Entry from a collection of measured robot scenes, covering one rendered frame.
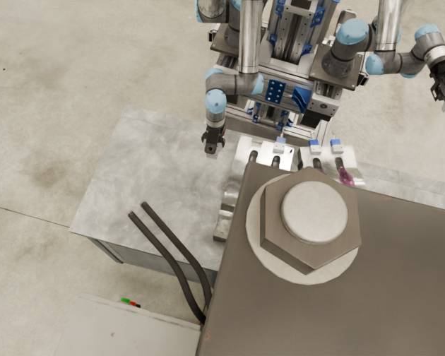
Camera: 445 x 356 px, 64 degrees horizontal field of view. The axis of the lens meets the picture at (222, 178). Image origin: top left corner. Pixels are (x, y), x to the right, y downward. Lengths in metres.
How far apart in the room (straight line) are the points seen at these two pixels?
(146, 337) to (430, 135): 2.78
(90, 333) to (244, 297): 0.61
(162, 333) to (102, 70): 2.61
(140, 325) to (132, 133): 1.15
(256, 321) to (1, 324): 2.38
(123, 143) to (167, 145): 0.22
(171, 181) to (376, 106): 2.02
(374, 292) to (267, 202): 0.13
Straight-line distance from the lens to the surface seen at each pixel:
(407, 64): 1.52
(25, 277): 2.64
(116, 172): 1.76
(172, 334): 0.88
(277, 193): 0.33
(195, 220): 1.62
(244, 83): 1.38
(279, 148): 1.67
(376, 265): 0.38
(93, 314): 0.91
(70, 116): 3.01
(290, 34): 1.88
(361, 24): 1.74
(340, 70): 1.80
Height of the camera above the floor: 2.35
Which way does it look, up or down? 66 degrees down
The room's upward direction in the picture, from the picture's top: 6 degrees clockwise
